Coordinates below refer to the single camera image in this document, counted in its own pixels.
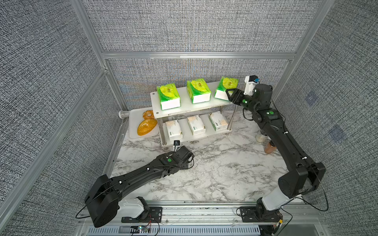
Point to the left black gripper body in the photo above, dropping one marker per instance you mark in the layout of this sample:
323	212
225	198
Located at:
184	166

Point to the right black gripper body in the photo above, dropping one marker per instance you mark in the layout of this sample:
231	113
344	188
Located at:
243	101

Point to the green tissue pack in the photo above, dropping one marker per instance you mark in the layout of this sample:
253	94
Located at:
198	91
169	97
225	83

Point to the white tissue pack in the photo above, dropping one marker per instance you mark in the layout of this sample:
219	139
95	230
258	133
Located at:
218	121
174	130
196	125

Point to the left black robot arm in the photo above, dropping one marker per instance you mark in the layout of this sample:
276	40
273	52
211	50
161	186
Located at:
102	200

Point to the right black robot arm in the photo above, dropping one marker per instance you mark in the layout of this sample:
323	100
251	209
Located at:
304	175

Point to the white two-tier shelf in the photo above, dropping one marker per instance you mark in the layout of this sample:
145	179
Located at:
185	110

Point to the orange bread loaf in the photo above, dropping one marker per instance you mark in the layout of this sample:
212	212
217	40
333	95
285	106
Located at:
146	126

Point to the clear shaker black lid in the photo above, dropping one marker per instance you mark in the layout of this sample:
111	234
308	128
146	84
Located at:
260	138

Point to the small orange bread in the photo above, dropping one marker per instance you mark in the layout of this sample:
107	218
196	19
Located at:
147	115

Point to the brown spice bottle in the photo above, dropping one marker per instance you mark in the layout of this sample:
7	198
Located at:
270	147

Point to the grey tube end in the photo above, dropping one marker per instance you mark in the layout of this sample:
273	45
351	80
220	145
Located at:
123	114

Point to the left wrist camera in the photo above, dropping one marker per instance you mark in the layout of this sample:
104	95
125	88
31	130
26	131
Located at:
176	145

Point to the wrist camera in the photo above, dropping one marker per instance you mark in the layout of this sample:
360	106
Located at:
251	82
176	145

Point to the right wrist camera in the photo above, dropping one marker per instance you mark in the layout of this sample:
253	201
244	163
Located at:
251	82

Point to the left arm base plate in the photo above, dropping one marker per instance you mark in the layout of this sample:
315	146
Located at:
154	214

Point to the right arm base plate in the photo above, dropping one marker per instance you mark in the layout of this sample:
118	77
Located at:
260	214

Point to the aluminium front rail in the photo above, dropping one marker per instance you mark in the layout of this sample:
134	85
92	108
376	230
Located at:
174	218

